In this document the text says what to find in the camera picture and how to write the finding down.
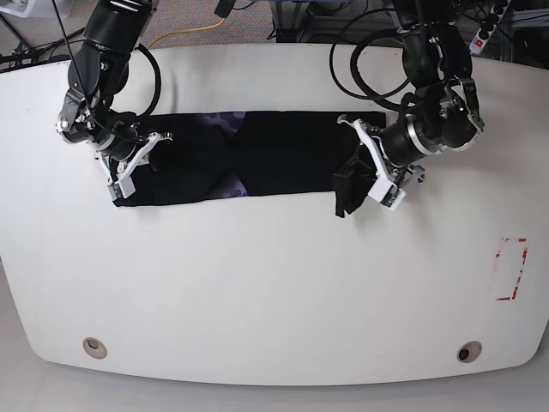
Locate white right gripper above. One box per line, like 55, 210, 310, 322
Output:
95, 132, 172, 185

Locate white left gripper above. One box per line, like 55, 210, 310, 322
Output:
337, 115, 425, 193

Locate black T-shirt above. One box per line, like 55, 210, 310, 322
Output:
115, 112, 375, 217

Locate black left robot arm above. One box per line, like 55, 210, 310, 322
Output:
333, 1, 485, 201

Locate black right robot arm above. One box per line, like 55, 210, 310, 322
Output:
57, 1, 170, 188

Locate red tape marking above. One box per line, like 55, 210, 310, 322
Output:
491, 238, 528, 301

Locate white power strip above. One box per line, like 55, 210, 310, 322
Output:
469, 0, 510, 55

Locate left table grommet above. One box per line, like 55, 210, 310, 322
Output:
82, 337, 107, 360

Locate table grommet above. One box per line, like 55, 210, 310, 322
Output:
456, 341, 483, 363
82, 337, 107, 360

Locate right table grommet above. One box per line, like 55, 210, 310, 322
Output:
456, 341, 483, 363

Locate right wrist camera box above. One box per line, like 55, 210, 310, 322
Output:
107, 178, 136, 201

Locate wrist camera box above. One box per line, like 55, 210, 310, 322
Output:
368, 179, 406, 211
107, 178, 136, 201

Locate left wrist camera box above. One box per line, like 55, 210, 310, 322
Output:
368, 179, 406, 211

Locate yellow cable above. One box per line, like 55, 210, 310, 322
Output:
148, 15, 226, 51

